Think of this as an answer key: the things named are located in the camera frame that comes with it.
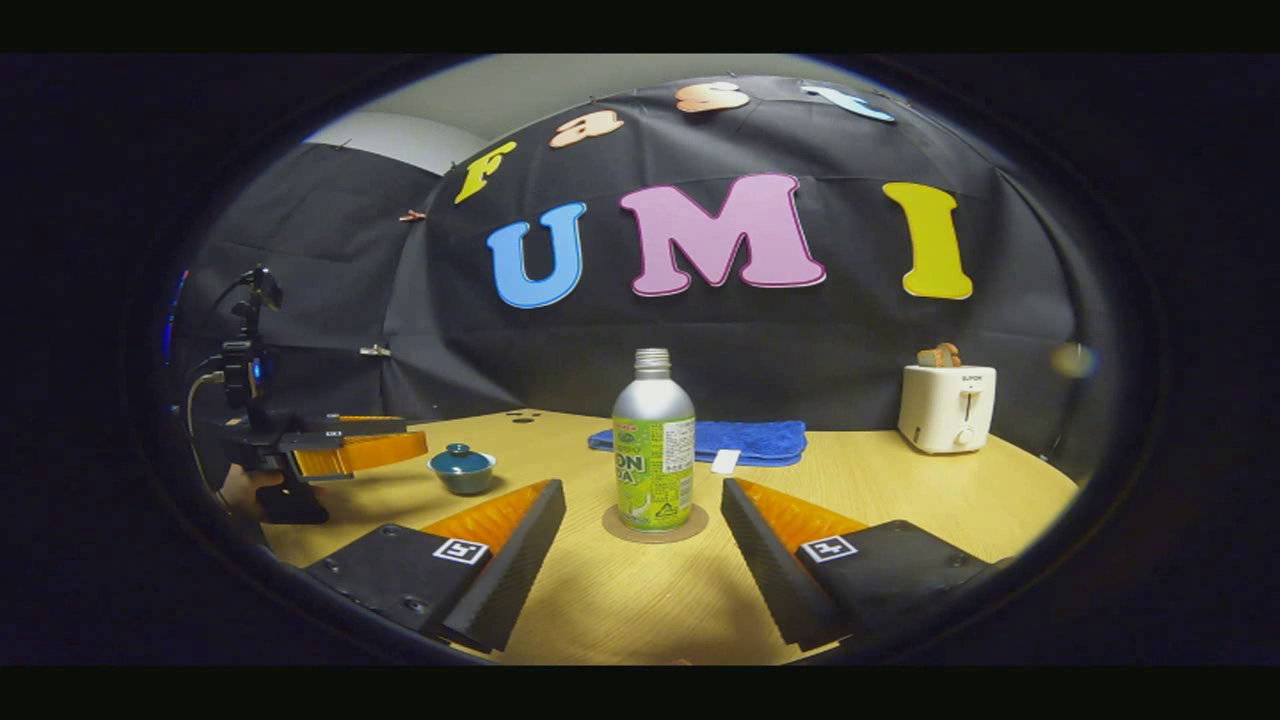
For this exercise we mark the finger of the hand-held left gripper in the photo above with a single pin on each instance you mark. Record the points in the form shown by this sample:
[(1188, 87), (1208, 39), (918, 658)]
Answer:
[(365, 453), (350, 426)]

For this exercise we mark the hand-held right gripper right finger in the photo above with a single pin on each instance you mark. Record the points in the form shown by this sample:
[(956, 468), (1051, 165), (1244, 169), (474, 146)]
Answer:
[(765, 560)]

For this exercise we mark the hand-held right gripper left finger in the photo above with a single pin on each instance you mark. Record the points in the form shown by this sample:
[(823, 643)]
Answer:
[(520, 570)]

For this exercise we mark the teal teacup lid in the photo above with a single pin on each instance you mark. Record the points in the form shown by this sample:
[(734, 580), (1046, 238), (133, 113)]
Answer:
[(460, 452)]

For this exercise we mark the teal teacup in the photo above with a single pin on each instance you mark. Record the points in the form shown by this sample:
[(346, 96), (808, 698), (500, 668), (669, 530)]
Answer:
[(462, 480)]

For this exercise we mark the round brown coaster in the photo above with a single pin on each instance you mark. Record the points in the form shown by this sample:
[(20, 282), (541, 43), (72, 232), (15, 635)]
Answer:
[(615, 530)]

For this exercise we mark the silver water bottle green label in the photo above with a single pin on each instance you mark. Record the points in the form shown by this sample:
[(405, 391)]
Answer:
[(652, 420)]

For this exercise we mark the silver clip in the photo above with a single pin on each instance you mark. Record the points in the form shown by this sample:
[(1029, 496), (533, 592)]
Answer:
[(375, 350)]

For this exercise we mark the blue towel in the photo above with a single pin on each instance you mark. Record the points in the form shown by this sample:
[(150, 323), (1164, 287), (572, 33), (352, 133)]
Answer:
[(760, 440)]

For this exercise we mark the black backdrop cloth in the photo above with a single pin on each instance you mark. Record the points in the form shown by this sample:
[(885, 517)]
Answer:
[(800, 340)]

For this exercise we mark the white toaster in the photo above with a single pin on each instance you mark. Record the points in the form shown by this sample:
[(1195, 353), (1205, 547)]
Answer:
[(940, 410)]

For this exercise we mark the toast slices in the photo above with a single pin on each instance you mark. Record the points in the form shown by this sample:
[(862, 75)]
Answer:
[(938, 355)]

